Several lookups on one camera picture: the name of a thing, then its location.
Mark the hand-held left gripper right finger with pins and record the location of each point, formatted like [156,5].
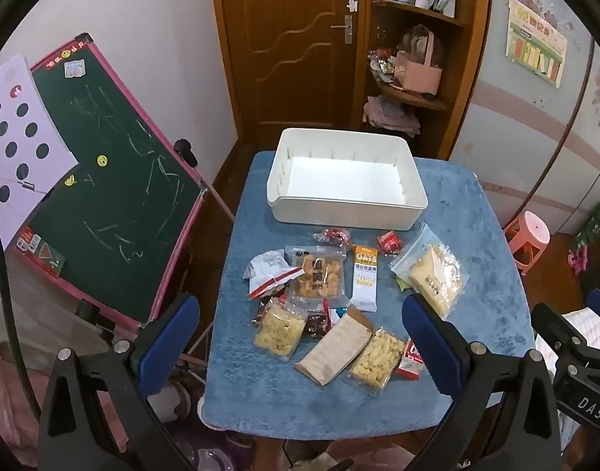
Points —
[430,338]

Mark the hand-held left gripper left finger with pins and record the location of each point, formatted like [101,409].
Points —
[167,338]

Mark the clear zip bag of crackers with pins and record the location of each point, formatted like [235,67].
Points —
[434,279]

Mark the clear packet of yellow puffs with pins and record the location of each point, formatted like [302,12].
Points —
[376,363]
[279,333]

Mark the green snack packet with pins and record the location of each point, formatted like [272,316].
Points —
[402,284]

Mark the orange and white oat bar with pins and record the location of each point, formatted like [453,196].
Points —
[364,284]

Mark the small blue snack packet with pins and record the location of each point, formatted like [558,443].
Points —
[337,314]

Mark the brown paper packet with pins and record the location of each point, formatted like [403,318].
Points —
[331,355]

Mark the red square snack packet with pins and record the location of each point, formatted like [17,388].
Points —
[389,242]

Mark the dark red snack packet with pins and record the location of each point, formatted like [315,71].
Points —
[318,326]

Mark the white plastic bin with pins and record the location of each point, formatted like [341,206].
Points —
[344,181]

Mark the clear packet of fried snacks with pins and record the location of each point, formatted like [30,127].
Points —
[315,274]

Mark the white lined paper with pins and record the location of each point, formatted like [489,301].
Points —
[591,326]

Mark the pink toy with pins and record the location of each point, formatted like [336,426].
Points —
[578,260]

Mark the green box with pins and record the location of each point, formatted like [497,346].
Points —
[596,225]

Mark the pink plastic stool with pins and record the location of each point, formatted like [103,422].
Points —
[528,235]

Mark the blue fuzzy tablecloth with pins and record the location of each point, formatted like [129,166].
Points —
[476,255]

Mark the crumpled white and red packet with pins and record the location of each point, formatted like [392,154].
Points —
[268,270]

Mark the small red candy packet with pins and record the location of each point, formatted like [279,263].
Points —
[335,236]

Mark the pink framed green chalkboard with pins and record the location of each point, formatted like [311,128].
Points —
[118,181]

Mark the pink printed cloth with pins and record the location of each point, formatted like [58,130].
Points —
[5,402]

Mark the pale flowered wardrobe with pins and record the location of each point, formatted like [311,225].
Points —
[525,147]

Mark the pink folded cloths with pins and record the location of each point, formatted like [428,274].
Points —
[393,115]

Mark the pink basket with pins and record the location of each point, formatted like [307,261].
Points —
[420,71]

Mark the pile of colourful packets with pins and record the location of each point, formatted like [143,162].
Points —
[382,66]

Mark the wooden corner shelf unit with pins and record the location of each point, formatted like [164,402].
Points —
[469,59]

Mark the wooden door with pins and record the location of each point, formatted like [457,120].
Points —
[280,83]

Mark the white door hook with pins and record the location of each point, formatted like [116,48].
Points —
[351,4]

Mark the wall poster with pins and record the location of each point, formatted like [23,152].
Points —
[535,44]

